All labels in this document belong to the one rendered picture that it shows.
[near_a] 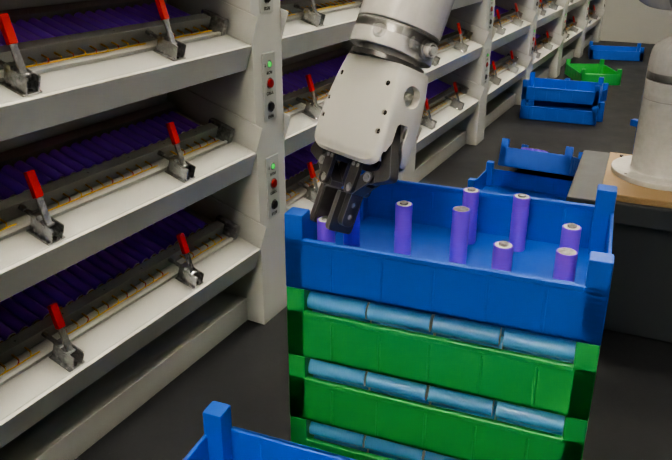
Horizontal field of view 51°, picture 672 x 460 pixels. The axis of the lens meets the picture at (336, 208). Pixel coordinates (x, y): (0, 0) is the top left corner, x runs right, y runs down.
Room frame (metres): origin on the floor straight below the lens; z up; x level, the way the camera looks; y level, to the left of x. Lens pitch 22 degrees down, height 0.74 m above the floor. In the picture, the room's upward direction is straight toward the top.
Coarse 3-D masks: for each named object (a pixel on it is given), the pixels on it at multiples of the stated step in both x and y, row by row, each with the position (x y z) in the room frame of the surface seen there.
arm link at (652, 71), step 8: (664, 40) 1.28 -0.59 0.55; (656, 48) 1.28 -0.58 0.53; (664, 48) 1.25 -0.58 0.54; (656, 56) 1.26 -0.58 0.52; (664, 56) 1.25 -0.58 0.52; (648, 64) 1.29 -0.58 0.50; (656, 64) 1.26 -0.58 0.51; (664, 64) 1.24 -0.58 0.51; (648, 72) 1.28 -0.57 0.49; (656, 72) 1.25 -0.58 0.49; (664, 72) 1.24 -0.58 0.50; (656, 80) 1.25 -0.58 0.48; (664, 80) 1.24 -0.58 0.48
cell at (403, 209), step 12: (396, 204) 0.68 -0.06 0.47; (408, 204) 0.68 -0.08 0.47; (396, 216) 0.68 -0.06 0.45; (408, 216) 0.67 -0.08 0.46; (396, 228) 0.68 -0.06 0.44; (408, 228) 0.67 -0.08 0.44; (396, 240) 0.68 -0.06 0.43; (408, 240) 0.67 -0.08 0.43; (396, 252) 0.68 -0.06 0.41; (408, 252) 0.67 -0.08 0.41
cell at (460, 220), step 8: (456, 208) 0.66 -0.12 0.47; (464, 208) 0.66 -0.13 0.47; (456, 216) 0.66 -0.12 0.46; (464, 216) 0.65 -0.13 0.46; (456, 224) 0.65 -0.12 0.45; (464, 224) 0.65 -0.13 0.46; (456, 232) 0.65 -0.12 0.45; (464, 232) 0.65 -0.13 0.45; (456, 240) 0.65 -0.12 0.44; (464, 240) 0.65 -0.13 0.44; (456, 248) 0.65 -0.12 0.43; (464, 248) 0.65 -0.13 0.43; (456, 256) 0.65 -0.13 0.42; (464, 256) 0.65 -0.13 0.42
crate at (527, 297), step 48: (384, 192) 0.79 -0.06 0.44; (432, 192) 0.77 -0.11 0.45; (480, 192) 0.75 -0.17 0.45; (288, 240) 0.62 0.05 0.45; (336, 240) 0.73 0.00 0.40; (384, 240) 0.73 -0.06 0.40; (432, 240) 0.73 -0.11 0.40; (480, 240) 0.73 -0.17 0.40; (528, 240) 0.73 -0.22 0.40; (336, 288) 0.60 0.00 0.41; (384, 288) 0.59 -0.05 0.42; (432, 288) 0.57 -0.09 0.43; (480, 288) 0.55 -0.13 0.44; (528, 288) 0.54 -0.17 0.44; (576, 288) 0.52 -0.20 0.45; (576, 336) 0.52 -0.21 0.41
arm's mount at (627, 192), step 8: (608, 160) 1.36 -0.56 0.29; (608, 168) 1.31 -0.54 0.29; (608, 176) 1.26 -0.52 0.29; (616, 176) 1.26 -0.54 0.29; (608, 184) 1.22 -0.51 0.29; (616, 184) 1.22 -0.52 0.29; (624, 184) 1.22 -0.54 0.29; (632, 184) 1.22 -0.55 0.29; (624, 192) 1.18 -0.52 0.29; (632, 192) 1.18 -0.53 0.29; (640, 192) 1.18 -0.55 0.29; (648, 192) 1.18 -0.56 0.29; (656, 192) 1.18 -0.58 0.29; (664, 192) 1.18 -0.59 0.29; (616, 200) 1.17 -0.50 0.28; (624, 200) 1.16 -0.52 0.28; (632, 200) 1.16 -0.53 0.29; (640, 200) 1.15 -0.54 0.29; (648, 200) 1.15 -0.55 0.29; (656, 200) 1.14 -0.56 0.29; (664, 200) 1.14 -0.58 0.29
